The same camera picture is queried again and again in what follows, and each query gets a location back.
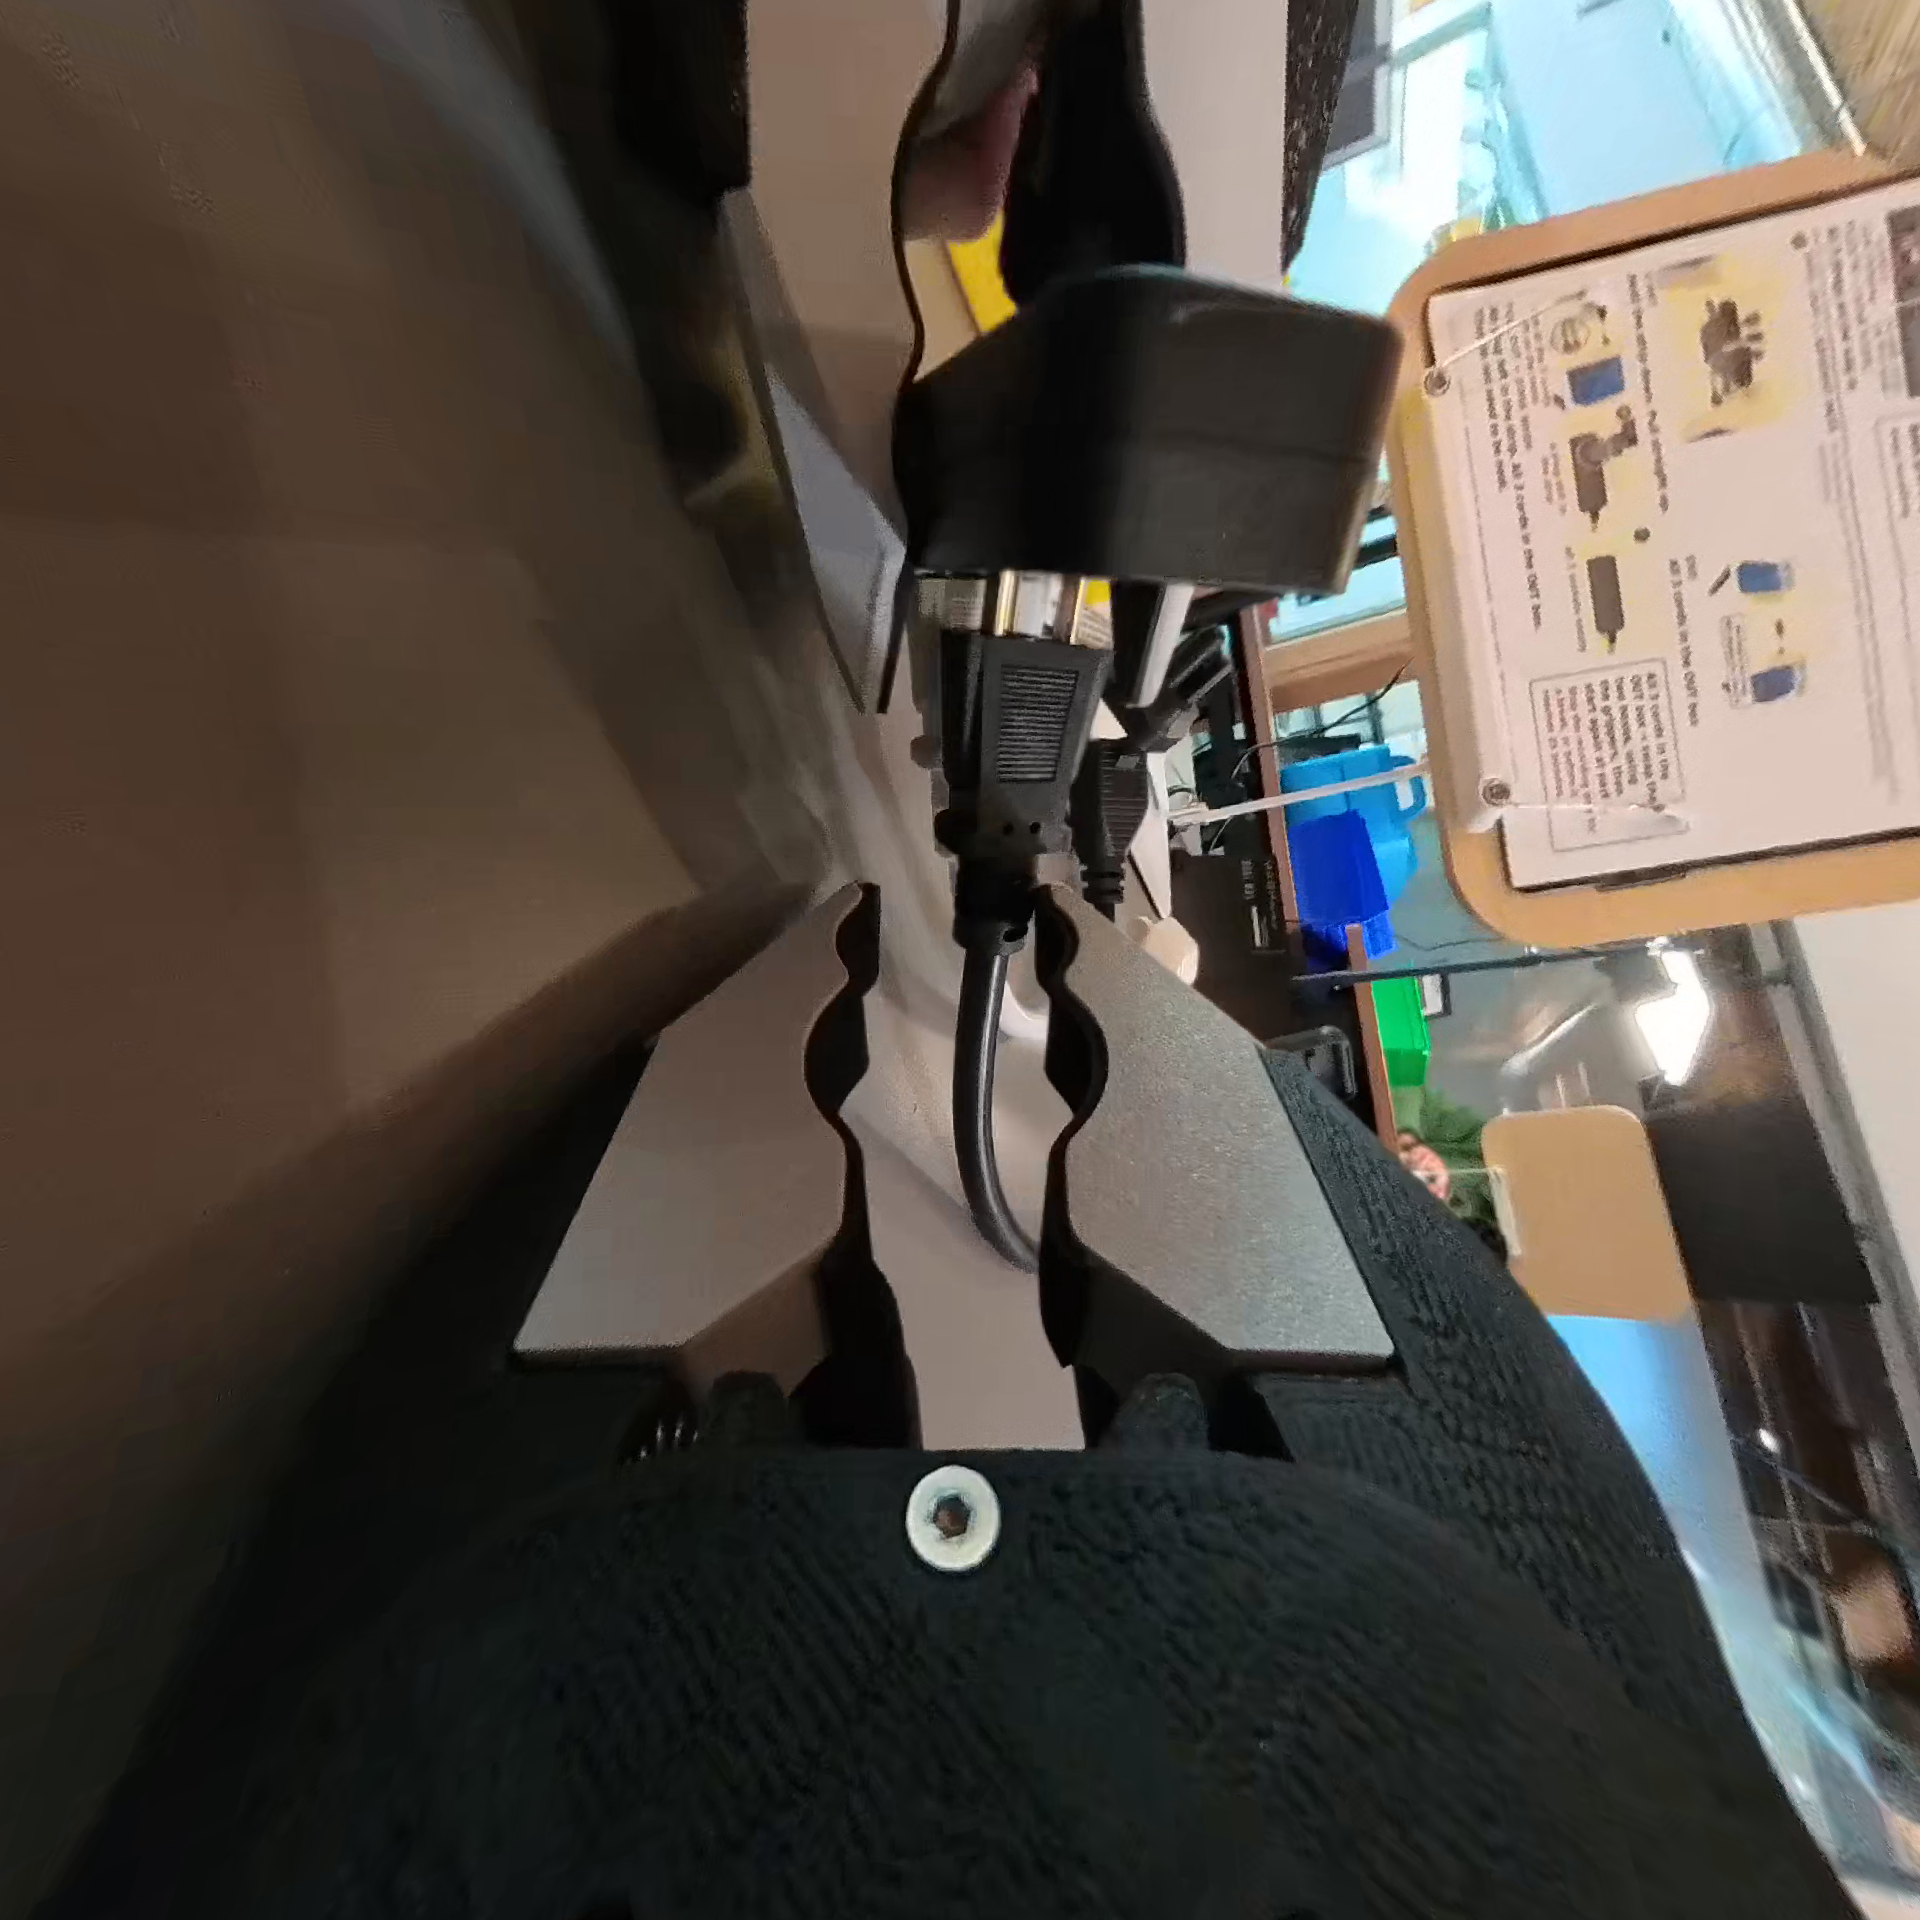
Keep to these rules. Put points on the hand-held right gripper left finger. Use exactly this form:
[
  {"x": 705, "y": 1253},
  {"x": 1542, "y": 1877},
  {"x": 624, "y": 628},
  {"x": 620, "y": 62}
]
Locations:
[{"x": 705, "y": 1200}]

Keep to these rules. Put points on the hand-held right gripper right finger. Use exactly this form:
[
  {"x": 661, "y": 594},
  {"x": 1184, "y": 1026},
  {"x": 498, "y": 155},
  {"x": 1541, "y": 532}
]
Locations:
[{"x": 1214, "y": 1200}]

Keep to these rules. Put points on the black power strip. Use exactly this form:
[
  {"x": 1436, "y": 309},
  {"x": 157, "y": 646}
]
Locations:
[{"x": 1154, "y": 422}]

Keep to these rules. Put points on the white power plug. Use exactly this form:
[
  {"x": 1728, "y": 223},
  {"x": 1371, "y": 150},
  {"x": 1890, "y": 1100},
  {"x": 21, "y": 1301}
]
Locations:
[{"x": 1166, "y": 944}]

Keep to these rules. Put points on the black plug with bare prongs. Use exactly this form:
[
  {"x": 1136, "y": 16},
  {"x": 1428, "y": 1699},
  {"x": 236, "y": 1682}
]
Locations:
[{"x": 1162, "y": 646}]

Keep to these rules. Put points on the person's left hand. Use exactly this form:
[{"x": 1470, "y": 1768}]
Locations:
[{"x": 968, "y": 166}]

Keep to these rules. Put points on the yellow sheet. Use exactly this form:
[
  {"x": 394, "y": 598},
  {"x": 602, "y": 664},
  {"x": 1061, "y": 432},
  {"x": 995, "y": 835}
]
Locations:
[{"x": 979, "y": 284}]

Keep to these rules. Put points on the black clamp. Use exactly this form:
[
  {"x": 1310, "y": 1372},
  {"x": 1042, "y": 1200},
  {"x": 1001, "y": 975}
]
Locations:
[{"x": 1328, "y": 1062}]

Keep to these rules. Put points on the black textured slab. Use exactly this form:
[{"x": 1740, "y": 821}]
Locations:
[{"x": 1328, "y": 107}]

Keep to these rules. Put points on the green plastic bin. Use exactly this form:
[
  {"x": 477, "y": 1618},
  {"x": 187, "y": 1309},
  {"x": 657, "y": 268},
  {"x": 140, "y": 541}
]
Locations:
[{"x": 1405, "y": 1037}]

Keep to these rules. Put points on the black box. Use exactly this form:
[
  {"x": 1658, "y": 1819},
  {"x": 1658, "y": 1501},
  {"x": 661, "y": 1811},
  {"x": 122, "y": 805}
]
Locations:
[{"x": 1222, "y": 932}]

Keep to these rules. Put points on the blue plastic bin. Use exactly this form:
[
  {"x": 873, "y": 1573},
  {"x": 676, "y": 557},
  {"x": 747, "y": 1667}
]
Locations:
[{"x": 1348, "y": 869}]

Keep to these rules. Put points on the small wooden tag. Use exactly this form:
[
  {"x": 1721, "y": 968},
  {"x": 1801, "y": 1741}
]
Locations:
[{"x": 1589, "y": 1214}]

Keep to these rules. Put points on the white zip tie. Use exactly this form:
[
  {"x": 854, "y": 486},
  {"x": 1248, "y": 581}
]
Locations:
[{"x": 1305, "y": 803}]

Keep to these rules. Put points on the black panel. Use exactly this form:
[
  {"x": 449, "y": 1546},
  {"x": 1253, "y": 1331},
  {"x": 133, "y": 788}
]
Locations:
[{"x": 1770, "y": 1200}]

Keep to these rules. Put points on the wooden instruction board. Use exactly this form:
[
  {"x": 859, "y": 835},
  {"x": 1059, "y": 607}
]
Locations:
[{"x": 1418, "y": 675}]

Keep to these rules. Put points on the white instruction sheet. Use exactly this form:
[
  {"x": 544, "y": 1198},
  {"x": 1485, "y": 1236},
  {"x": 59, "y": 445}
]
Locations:
[{"x": 1723, "y": 524}]

